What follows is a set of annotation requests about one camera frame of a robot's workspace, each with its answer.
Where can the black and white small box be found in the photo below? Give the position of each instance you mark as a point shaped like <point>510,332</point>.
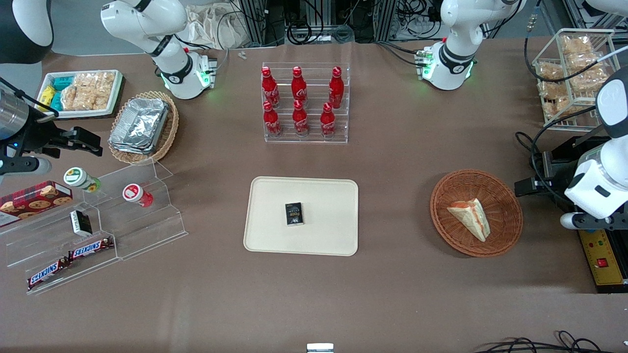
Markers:
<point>81,223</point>

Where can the bagged fried snack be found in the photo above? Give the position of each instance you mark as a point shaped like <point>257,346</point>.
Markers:
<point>554,93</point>
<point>576,45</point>
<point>550,71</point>
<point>588,73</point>

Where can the black countertop appliance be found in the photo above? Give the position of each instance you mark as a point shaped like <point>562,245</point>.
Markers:
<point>569,149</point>

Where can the small silver metal block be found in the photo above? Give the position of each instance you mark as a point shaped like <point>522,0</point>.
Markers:
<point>320,348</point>

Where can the red cola bottle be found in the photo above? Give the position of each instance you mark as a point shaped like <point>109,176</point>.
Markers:
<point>272,121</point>
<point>270,88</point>
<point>300,119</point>
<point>327,122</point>
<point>336,88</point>
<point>299,87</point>

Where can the teal snack packet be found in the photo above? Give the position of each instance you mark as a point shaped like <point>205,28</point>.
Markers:
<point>63,82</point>
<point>56,100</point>

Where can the snickers chocolate bar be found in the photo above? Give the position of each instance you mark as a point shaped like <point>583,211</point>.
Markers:
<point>48,273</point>
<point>91,248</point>

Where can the beige plastic serving tray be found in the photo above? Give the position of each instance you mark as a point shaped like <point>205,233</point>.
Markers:
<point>324,196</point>

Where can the red lidded drink bottle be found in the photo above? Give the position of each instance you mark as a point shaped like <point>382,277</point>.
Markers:
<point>135,193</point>

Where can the tan wicker oval basket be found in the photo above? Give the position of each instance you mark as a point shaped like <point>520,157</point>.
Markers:
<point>169,132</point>

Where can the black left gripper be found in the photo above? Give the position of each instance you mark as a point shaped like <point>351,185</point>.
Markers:
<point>553,172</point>

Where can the clear acrylic bottle rack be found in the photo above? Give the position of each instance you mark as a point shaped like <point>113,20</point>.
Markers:
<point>314,137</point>

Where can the silver foil container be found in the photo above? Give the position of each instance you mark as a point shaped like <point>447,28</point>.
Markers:
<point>140,125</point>

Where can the white rectangular snack tray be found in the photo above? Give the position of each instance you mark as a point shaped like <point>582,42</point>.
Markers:
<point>117,81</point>

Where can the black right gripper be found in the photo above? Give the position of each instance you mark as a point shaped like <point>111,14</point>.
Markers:
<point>40,137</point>

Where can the green lidded drink bottle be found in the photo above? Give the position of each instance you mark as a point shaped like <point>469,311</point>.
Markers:
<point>78,178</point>

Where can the small black card box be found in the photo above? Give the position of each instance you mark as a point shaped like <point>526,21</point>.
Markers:
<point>294,214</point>

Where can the clear acrylic stepped shelf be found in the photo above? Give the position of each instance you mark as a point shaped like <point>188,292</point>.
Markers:
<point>147,230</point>

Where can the brown woven round basket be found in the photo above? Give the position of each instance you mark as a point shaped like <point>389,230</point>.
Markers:
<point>503,196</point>

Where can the yellow snack packet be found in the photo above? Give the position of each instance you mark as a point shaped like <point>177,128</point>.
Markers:
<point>47,94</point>

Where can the triangle sandwich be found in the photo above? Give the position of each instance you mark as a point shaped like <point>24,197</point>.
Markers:
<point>472,215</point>

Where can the beige cloth bag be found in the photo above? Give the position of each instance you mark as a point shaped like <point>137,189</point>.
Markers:
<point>211,27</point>

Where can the yellow control panel box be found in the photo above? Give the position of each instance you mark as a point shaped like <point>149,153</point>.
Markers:
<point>601,250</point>

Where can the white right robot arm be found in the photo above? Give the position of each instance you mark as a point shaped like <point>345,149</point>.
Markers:
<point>172,66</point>

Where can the red cookie box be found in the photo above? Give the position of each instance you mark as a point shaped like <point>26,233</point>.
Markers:
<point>34,201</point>

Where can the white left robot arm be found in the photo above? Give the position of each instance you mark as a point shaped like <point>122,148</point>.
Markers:
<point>451,59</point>

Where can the clear rice cracker pack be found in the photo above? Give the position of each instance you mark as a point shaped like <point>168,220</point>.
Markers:
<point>73,98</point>
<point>100,88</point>

